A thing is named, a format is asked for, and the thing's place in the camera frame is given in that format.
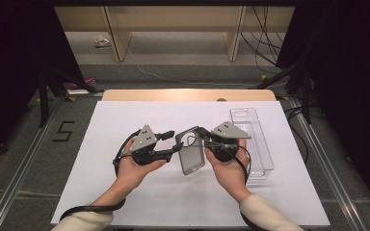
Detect translucent grey phone case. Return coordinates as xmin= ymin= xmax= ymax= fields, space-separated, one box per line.
xmin=174 ymin=125 xmax=206 ymax=176

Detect person's left hand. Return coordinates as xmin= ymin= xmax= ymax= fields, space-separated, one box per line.
xmin=110 ymin=138 xmax=169 ymax=200

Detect person's right hand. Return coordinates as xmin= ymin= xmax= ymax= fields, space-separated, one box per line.
xmin=203 ymin=147 xmax=251 ymax=204

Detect metal floor rail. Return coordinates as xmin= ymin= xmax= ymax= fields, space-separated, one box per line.
xmin=0 ymin=95 xmax=66 ymax=231
xmin=288 ymin=95 xmax=368 ymax=231

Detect hand-held gripper black cable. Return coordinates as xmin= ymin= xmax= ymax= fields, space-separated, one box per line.
xmin=229 ymin=143 xmax=265 ymax=231
xmin=59 ymin=129 xmax=143 ymax=223

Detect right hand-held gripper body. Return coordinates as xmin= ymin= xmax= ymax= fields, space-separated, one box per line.
xmin=209 ymin=120 xmax=252 ymax=163

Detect black metal stand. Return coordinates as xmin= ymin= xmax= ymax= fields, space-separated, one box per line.
xmin=38 ymin=61 xmax=104 ymax=129
xmin=254 ymin=62 xmax=313 ymax=125

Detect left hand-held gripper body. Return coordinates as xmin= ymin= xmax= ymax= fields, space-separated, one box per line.
xmin=128 ymin=124 xmax=162 ymax=167

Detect bundle of black cables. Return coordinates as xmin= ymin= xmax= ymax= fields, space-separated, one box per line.
xmin=240 ymin=5 xmax=290 ymax=75

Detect white board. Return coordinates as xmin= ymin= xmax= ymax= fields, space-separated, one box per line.
xmin=50 ymin=100 xmax=331 ymax=227

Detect left hand-held gripper black cable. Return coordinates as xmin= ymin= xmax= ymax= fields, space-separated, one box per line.
xmin=59 ymin=129 xmax=143 ymax=223

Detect clear plastic packaging box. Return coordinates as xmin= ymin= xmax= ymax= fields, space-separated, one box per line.
xmin=229 ymin=107 xmax=276 ymax=181

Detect pink object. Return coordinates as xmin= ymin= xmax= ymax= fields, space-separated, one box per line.
xmin=68 ymin=76 xmax=98 ymax=90

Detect white floor cable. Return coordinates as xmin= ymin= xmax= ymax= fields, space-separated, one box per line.
xmin=121 ymin=32 xmax=290 ymax=89

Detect dark curtain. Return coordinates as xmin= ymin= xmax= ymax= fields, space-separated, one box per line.
xmin=276 ymin=0 xmax=370 ymax=219
xmin=0 ymin=0 xmax=88 ymax=169

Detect crumpled white paper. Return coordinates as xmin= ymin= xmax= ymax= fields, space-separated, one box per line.
xmin=94 ymin=35 xmax=111 ymax=47

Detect right hand-held gripper black cable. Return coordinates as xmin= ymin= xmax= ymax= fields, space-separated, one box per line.
xmin=229 ymin=143 xmax=265 ymax=231

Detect light wooden table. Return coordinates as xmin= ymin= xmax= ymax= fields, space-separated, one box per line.
xmin=101 ymin=89 xmax=278 ymax=102

